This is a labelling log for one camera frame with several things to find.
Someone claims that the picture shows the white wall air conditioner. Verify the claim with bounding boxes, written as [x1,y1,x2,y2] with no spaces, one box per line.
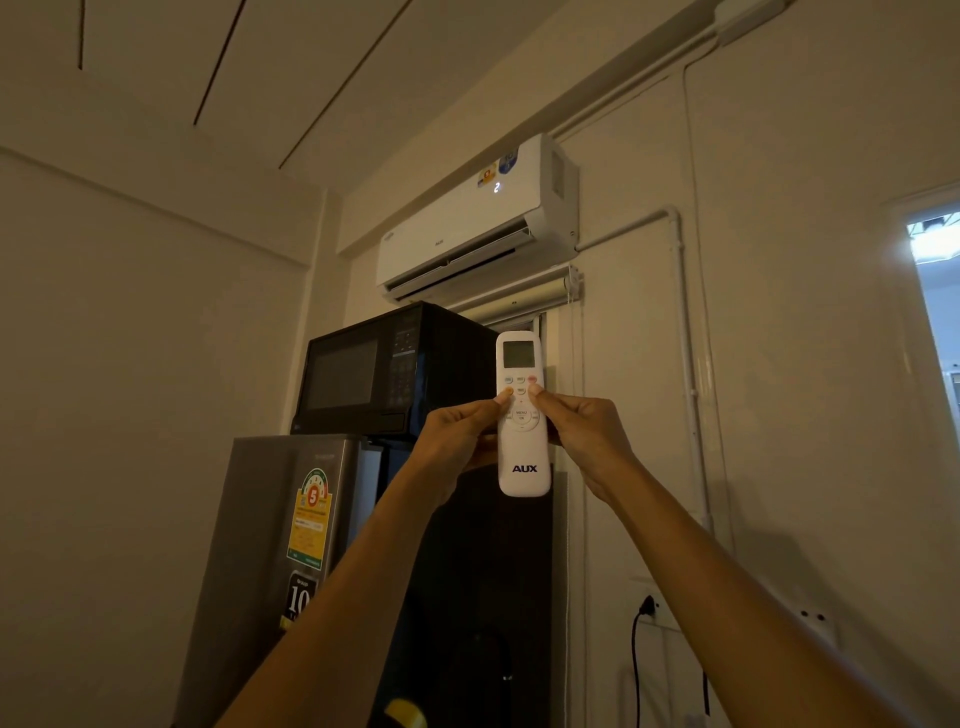
[375,133,581,305]

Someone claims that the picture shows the white conduit pipe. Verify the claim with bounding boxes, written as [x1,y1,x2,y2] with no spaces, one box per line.
[576,207,714,534]

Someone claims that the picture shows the grey refrigerator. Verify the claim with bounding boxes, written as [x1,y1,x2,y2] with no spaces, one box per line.
[172,435,385,728]

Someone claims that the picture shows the black microwave oven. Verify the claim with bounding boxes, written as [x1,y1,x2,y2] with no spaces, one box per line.
[290,301,500,441]

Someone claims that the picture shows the rolled window blind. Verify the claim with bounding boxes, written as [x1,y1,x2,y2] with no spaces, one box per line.
[448,267,585,328]

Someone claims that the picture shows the person's right hand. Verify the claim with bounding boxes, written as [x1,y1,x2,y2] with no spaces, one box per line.
[527,383,640,507]

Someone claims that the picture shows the yellow energy label sticker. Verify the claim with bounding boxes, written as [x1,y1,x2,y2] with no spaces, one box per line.
[286,468,334,571]

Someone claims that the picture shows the person's left forearm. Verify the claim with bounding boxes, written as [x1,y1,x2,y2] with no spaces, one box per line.
[215,459,450,728]

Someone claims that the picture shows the white wall socket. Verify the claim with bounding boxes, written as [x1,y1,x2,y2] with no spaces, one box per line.
[634,579,680,631]

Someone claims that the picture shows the person's left hand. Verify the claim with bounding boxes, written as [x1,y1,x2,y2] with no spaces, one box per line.
[405,387,516,511]

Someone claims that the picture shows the black warranty sticker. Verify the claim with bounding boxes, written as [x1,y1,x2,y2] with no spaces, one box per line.
[279,571,319,633]

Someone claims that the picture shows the person's right forearm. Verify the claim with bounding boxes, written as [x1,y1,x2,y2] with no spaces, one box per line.
[604,456,920,728]

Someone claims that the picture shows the white door frame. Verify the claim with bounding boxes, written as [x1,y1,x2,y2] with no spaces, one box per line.
[885,183,960,444]

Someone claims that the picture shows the white air conditioner remote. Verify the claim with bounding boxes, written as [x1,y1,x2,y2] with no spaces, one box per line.
[495,330,552,498]

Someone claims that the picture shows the white junction box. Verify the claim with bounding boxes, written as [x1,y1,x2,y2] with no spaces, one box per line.
[714,0,789,46]

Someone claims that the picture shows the white wall outlet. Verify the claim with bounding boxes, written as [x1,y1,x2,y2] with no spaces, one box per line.
[787,600,840,651]

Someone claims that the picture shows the black power cable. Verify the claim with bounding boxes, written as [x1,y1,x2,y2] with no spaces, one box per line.
[630,595,657,728]

